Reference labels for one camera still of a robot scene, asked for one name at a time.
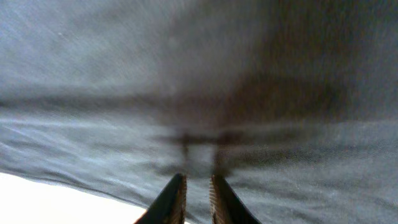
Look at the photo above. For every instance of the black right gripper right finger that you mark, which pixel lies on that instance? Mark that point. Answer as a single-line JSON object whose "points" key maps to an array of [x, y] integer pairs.
{"points": [[225, 206]]}

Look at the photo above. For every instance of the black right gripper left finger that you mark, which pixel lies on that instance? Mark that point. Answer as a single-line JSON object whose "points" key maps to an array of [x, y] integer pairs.
{"points": [[170, 205]]}

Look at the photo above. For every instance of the black t-shirt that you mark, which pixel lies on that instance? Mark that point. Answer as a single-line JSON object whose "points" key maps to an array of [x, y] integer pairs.
{"points": [[294, 102]]}

